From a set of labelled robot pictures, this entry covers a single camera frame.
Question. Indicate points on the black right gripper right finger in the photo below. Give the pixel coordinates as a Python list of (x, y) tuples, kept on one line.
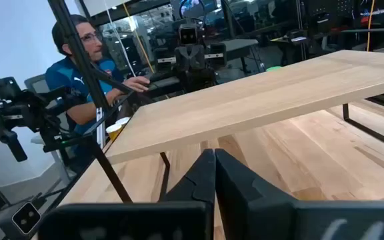
[(278, 220)]

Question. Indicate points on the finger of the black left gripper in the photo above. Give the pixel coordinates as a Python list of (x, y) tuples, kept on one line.
[(217, 50), (163, 53)]

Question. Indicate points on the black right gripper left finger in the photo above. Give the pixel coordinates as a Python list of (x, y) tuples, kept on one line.
[(165, 220)]

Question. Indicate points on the orange medicine bottle white cap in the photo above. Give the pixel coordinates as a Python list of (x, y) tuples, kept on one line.
[(122, 121), (113, 130)]

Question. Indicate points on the dark office desk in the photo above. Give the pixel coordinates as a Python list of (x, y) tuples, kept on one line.
[(238, 44)]

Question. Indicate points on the grey desk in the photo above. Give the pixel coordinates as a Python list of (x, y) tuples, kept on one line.
[(168, 88)]

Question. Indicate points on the black monitor screen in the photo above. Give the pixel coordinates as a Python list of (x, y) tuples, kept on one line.
[(195, 8)]

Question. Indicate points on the person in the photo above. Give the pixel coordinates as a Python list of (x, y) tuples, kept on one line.
[(65, 80)]

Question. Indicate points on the grey office chair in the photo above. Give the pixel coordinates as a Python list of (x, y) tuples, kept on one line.
[(37, 85)]

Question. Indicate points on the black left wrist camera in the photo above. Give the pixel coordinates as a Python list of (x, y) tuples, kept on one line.
[(188, 35)]

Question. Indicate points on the wooden shelf with black frame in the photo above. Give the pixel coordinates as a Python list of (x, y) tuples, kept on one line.
[(245, 100)]

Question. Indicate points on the small black depth camera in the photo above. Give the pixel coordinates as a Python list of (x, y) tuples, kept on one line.
[(26, 218)]

